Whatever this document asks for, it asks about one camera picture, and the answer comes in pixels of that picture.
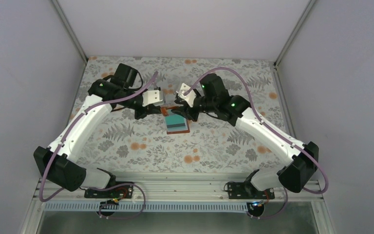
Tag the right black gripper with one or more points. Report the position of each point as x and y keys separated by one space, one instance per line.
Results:
x=188 y=106

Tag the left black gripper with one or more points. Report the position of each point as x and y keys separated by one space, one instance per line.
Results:
x=146 y=109

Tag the brown leather card holder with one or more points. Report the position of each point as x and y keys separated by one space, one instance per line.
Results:
x=167 y=110

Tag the teal credit card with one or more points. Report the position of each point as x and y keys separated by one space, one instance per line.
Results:
x=175 y=123

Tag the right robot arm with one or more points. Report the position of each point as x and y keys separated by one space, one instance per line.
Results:
x=295 y=166

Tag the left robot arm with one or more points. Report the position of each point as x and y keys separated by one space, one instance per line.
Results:
x=57 y=161

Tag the floral patterned table mat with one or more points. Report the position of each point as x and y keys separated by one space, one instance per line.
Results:
x=121 y=143

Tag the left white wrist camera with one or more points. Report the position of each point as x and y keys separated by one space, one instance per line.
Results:
x=148 y=98

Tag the aluminium rail frame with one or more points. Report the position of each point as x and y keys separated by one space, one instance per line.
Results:
x=178 y=187

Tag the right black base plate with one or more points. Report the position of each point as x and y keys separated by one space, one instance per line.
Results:
x=241 y=190

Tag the blue slotted cable duct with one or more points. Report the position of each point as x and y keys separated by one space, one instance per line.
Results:
x=128 y=206

